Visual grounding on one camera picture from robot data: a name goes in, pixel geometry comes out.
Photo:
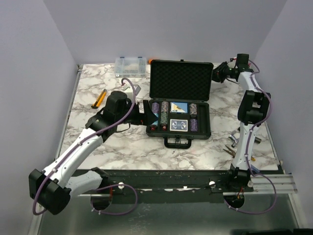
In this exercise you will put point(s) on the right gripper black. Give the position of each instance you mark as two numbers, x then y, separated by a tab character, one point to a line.
217	72

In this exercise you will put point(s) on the yellow black utility knife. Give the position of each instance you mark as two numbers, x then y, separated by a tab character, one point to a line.
99	100

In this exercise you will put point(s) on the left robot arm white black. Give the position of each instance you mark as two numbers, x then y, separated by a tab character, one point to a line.
54	186

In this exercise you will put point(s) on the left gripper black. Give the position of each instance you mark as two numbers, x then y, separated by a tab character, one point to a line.
146	118

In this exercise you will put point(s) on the blue back card deck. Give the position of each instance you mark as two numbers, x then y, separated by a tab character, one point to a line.
178	125

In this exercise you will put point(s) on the black poker set case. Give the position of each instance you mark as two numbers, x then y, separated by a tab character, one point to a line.
181	81

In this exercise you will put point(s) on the yellow handled pliers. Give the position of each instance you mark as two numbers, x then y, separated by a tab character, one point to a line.
230	151

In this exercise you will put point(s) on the red blue screwdriver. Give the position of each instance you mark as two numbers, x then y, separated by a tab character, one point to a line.
254	169

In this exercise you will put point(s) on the purple chip stack back left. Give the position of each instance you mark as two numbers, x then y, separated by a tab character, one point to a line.
155	108

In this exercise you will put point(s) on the light blue chip stack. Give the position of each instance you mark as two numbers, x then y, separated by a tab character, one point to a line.
155	123

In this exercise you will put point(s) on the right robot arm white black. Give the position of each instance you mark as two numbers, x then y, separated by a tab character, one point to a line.
254	110

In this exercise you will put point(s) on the purple 500 chip stack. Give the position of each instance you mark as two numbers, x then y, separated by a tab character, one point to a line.
193	125

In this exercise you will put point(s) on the dark green chip stack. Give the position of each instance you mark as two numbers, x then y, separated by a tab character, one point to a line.
164	119

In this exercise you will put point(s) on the blue tan 10 chip stack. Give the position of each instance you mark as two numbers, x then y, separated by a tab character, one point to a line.
193	110

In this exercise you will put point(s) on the silver metal clamp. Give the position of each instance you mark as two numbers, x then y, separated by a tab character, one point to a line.
233	138

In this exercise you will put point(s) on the clear plastic organizer box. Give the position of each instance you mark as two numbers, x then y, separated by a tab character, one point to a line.
130	67

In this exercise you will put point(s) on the ace of spades card deck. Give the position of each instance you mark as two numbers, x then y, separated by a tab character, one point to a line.
179	107

